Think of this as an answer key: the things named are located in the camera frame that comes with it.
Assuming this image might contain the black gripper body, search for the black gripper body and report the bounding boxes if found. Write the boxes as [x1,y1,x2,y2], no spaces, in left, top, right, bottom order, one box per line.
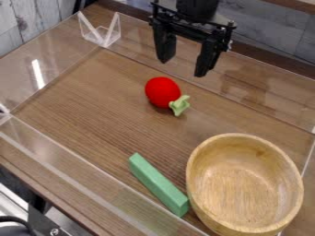
[149,0,237,41]

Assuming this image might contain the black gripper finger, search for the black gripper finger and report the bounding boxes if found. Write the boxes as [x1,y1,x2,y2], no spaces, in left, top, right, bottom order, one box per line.
[151,24,177,64]
[194,37,228,77]

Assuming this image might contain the red plush fruit green stem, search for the red plush fruit green stem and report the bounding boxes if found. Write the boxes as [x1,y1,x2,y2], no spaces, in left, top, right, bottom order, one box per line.
[143,77,189,117]

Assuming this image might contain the wooden bowl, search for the wooden bowl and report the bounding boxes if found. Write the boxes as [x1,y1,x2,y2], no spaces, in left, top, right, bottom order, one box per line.
[185,133,304,236]

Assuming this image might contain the green rectangular block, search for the green rectangular block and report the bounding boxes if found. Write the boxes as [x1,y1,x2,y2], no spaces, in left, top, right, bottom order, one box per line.
[127,153,189,217]

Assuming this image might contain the clear acrylic triangle bracket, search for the clear acrylic triangle bracket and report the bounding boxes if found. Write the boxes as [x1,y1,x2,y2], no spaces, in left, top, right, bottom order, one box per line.
[77,11,119,48]

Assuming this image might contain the clear acrylic enclosure wall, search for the clear acrylic enclosure wall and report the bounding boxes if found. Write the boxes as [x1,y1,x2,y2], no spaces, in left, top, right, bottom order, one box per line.
[0,14,315,236]

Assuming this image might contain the black metal frame bracket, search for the black metal frame bracket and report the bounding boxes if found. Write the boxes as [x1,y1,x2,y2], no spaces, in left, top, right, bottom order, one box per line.
[26,195,79,236]

